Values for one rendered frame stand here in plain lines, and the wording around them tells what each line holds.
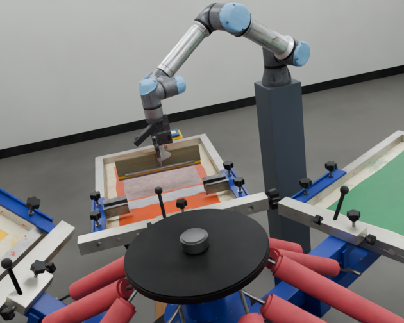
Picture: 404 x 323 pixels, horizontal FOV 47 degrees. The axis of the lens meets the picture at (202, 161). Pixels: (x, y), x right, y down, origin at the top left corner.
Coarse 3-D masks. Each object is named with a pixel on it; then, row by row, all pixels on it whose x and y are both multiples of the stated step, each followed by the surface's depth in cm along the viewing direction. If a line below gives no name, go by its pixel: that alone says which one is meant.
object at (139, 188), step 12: (132, 180) 216; (144, 180) 214; (156, 180) 212; (120, 192) 207; (132, 192) 205; (144, 192) 203; (156, 204) 192; (168, 204) 191; (120, 216) 188; (132, 216) 186; (144, 216) 185; (156, 216) 184
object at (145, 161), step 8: (192, 144) 196; (152, 152) 195; (176, 152) 195; (184, 152) 196; (192, 152) 197; (120, 160) 192; (128, 160) 192; (136, 160) 193; (144, 160) 194; (152, 160) 195; (168, 160) 196; (176, 160) 197; (184, 160) 198; (120, 168) 193; (128, 168) 194; (136, 168) 194; (144, 168) 195; (120, 176) 194
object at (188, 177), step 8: (184, 168) 220; (192, 168) 218; (200, 168) 217; (160, 176) 215; (168, 176) 214; (176, 176) 213; (184, 176) 212; (192, 176) 210; (200, 176) 209; (168, 184) 207; (176, 184) 206; (184, 184) 205; (192, 184) 204; (200, 184) 203; (168, 192) 200; (192, 200) 191; (200, 200) 190; (208, 200) 189; (216, 200) 188; (176, 208) 187; (184, 208) 186; (192, 208) 185
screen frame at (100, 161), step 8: (200, 136) 244; (168, 144) 240; (176, 144) 241; (184, 144) 242; (208, 144) 232; (120, 152) 240; (128, 152) 239; (136, 152) 238; (144, 152) 239; (208, 152) 224; (216, 152) 222; (96, 160) 235; (104, 160) 237; (112, 160) 237; (216, 160) 214; (96, 168) 226; (104, 168) 231; (216, 168) 211; (96, 176) 217; (104, 176) 220; (96, 184) 210; (104, 184) 211; (104, 192) 202; (232, 192) 185
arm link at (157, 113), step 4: (160, 108) 186; (144, 112) 186; (148, 112) 184; (152, 112) 184; (156, 112) 185; (160, 112) 186; (148, 116) 185; (152, 116) 185; (156, 116) 185; (160, 116) 186
